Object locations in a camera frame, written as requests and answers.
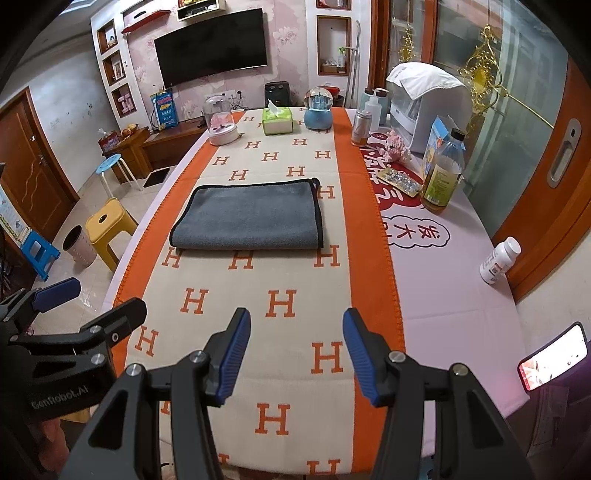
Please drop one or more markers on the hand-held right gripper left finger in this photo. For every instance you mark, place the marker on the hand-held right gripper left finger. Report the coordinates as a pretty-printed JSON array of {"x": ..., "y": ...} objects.
[{"x": 233, "y": 355}]

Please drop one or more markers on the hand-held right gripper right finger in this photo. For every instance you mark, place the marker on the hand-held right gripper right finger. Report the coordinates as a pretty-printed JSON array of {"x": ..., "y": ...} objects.
[{"x": 362, "y": 355}]

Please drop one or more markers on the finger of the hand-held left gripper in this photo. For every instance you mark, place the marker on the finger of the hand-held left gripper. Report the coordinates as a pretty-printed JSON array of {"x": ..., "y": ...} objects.
[
  {"x": 117, "y": 318},
  {"x": 57, "y": 291}
]

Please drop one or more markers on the grey towel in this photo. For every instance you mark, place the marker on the grey towel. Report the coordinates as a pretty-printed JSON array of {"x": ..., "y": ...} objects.
[{"x": 249, "y": 213}]

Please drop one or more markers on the small blue step stool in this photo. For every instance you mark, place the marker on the small blue step stool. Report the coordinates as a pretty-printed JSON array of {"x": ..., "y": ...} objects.
[{"x": 39, "y": 247}]

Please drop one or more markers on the white wastebasket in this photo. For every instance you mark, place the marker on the white wastebasket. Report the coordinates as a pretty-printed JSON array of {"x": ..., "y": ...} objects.
[{"x": 79, "y": 247}]

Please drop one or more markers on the yellow plastic stool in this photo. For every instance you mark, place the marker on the yellow plastic stool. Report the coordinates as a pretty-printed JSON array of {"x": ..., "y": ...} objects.
[{"x": 111, "y": 224}]

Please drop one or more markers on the orange and cream patterned blanket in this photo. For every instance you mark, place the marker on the orange and cream patterned blanket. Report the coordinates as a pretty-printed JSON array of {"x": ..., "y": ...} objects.
[{"x": 207, "y": 272}]

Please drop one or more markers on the white printed tablecloth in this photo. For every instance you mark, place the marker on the white printed tablecloth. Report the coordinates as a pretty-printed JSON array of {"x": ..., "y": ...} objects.
[{"x": 438, "y": 281}]

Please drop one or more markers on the brown wooden door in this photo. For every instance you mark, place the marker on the brown wooden door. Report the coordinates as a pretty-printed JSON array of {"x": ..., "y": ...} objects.
[{"x": 32, "y": 170}]

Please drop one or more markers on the round blue-topped stool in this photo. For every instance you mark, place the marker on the round blue-topped stool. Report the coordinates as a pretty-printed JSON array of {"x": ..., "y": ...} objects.
[{"x": 110, "y": 162}]

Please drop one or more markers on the black floor mat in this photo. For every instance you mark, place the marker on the black floor mat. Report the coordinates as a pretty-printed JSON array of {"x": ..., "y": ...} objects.
[{"x": 158, "y": 177}]

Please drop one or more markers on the wooden side table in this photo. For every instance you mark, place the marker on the wooden side table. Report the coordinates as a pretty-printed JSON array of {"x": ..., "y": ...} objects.
[{"x": 131, "y": 154}]

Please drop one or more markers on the red tissue box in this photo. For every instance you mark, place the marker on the red tissue box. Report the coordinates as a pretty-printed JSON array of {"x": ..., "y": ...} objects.
[{"x": 111, "y": 141}]

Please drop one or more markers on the white pill bottle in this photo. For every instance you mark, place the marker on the white pill bottle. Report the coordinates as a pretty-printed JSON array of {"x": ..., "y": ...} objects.
[{"x": 498, "y": 261}]

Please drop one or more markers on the silver pill blister pack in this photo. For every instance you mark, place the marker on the silver pill blister pack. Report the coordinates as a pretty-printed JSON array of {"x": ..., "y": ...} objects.
[{"x": 399, "y": 180}]

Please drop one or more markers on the wooden television cabinet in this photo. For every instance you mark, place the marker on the wooden television cabinet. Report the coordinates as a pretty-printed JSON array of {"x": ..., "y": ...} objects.
[{"x": 171, "y": 143}]

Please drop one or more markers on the black smartphone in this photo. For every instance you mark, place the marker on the black smartphone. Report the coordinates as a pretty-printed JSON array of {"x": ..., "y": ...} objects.
[{"x": 551, "y": 357}]

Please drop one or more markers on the clear bottle of yellow oil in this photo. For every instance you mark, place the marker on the clear bottle of yellow oil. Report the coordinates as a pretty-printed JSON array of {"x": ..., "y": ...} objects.
[{"x": 442, "y": 182}]

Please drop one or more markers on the blue printed box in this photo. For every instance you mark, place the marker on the blue printed box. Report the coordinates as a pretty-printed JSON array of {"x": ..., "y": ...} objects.
[{"x": 165, "y": 110}]

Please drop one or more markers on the glass dome with pink flowers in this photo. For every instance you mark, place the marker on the glass dome with pink flowers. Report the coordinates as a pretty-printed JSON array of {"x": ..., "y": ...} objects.
[{"x": 220, "y": 121}]

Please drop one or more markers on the metal drink can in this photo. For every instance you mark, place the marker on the metal drink can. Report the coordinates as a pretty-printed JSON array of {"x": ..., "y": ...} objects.
[{"x": 361, "y": 129}]

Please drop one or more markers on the blue and yellow carton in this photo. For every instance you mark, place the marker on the blue and yellow carton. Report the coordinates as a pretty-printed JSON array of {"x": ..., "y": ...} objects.
[{"x": 434, "y": 138}]

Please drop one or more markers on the green tissue box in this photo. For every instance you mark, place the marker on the green tissue box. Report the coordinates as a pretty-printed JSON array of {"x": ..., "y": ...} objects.
[{"x": 278, "y": 121}]

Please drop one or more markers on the blue snow globe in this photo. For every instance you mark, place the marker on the blue snow globe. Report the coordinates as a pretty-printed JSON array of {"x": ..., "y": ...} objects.
[{"x": 318, "y": 115}]

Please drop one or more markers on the white countertop appliance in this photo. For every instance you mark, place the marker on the white countertop appliance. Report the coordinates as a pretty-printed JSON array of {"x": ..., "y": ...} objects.
[{"x": 438, "y": 120}]

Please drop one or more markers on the white squeeze bottle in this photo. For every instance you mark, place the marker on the white squeeze bottle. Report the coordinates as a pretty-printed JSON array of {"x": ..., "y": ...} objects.
[{"x": 375, "y": 106}]

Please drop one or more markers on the red cooking pot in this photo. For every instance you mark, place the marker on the red cooking pot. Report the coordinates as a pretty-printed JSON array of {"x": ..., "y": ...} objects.
[{"x": 333, "y": 94}]

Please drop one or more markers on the black space heater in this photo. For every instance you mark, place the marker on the black space heater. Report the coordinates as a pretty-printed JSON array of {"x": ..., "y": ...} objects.
[{"x": 277, "y": 94}]

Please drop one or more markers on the white cloth cover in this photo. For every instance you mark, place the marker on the white cloth cover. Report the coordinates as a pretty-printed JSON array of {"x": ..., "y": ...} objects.
[{"x": 429, "y": 78}]

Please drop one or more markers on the metal pole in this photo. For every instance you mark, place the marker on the metal pole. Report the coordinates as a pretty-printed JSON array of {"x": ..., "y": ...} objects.
[{"x": 354, "y": 60}]

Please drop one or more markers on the large gold door ornament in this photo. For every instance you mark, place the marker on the large gold door ornament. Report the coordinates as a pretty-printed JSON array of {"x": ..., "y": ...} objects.
[{"x": 482, "y": 64}]

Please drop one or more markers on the small gold door ornament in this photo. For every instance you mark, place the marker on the small gold door ornament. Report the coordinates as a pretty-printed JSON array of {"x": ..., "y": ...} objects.
[{"x": 407, "y": 44}]

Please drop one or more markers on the wall calendar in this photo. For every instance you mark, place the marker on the wall calendar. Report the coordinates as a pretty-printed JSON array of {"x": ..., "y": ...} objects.
[{"x": 11, "y": 214}]

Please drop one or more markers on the red wall shelf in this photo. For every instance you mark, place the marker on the red wall shelf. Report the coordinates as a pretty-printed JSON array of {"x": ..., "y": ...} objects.
[{"x": 145, "y": 21}]

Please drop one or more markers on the black wall television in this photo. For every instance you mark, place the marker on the black wall television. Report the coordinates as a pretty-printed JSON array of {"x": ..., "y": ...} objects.
[{"x": 212, "y": 46}]

